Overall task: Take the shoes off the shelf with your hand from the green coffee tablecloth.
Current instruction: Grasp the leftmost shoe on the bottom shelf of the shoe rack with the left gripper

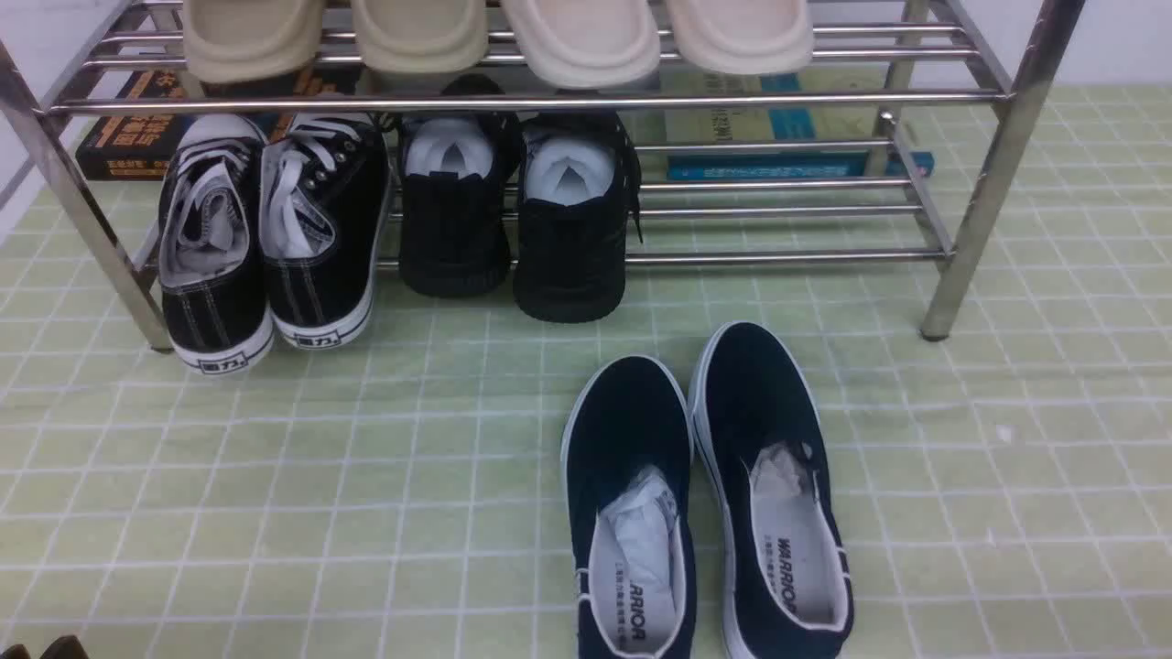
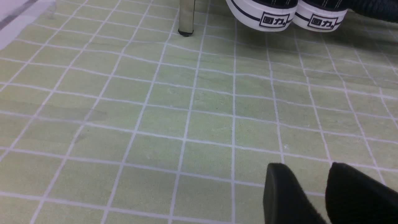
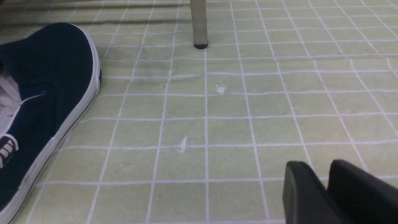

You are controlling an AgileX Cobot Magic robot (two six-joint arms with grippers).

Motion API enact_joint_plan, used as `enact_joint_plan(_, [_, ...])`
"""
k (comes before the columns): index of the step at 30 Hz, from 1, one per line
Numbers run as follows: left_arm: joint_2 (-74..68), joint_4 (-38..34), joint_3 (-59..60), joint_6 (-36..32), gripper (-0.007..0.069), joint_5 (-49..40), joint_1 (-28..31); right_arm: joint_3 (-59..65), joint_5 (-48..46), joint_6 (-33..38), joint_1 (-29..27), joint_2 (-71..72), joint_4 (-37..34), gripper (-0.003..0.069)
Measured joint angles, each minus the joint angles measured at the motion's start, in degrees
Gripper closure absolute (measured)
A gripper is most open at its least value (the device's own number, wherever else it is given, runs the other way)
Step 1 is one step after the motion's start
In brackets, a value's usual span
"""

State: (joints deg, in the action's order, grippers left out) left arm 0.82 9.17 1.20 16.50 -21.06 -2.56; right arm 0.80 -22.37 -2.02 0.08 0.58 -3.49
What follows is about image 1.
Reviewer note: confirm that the black and orange book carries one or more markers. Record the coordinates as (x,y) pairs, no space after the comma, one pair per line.
(139,147)

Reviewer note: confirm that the far-left beige slipper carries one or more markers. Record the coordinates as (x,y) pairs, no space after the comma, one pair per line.
(239,41)

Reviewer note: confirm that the blue and beige book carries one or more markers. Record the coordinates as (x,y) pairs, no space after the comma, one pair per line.
(778,137)

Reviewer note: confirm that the left navy slip-on shoe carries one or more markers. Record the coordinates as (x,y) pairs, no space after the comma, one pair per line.
(626,457)

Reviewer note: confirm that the right navy slip-on shoe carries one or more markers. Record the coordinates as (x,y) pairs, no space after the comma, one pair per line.
(786,585)

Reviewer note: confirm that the black canvas lace-up sneaker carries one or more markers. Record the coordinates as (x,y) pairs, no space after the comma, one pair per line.
(325,194)
(209,269)

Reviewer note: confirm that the right black knit shoe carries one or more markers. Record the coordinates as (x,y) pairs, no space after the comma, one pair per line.
(578,191)

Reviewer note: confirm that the far-right cream slipper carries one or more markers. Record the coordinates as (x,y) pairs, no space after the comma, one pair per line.
(744,37)

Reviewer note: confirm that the navy slip-on shoe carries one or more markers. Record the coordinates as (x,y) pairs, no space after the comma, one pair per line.
(626,457)
(786,585)

